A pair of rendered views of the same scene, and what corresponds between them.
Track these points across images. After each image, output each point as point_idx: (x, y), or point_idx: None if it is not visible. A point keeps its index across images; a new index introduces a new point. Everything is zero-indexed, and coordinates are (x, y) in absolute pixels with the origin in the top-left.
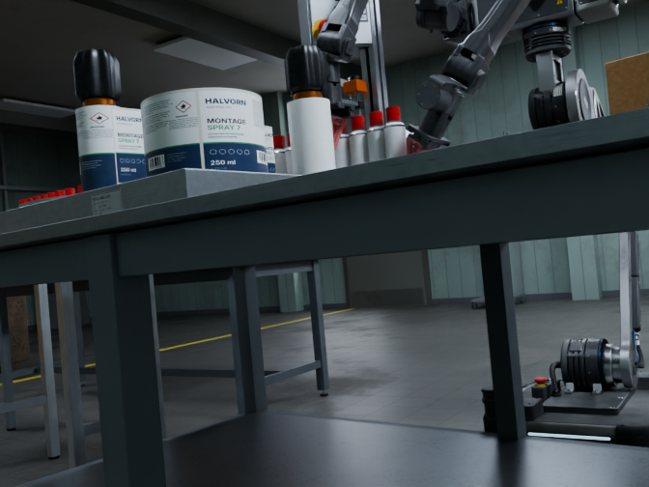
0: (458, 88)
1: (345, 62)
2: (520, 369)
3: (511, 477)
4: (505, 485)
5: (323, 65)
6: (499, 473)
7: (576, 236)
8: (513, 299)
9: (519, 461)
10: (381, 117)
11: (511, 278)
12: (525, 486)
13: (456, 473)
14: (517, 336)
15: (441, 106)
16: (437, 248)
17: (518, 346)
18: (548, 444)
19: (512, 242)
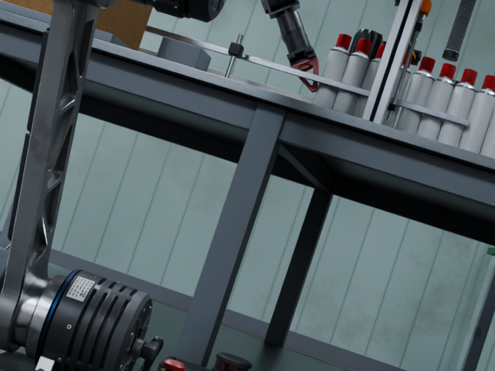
0: (276, 18)
1: (398, 3)
2: (194, 294)
3: (162, 348)
4: (164, 345)
5: (354, 40)
6: (174, 353)
7: (163, 104)
8: (225, 202)
9: (161, 357)
10: (357, 44)
11: (233, 177)
12: (147, 340)
13: (213, 365)
14: (208, 252)
15: (283, 38)
16: (345, 161)
17: (204, 264)
18: (136, 361)
19: (239, 128)
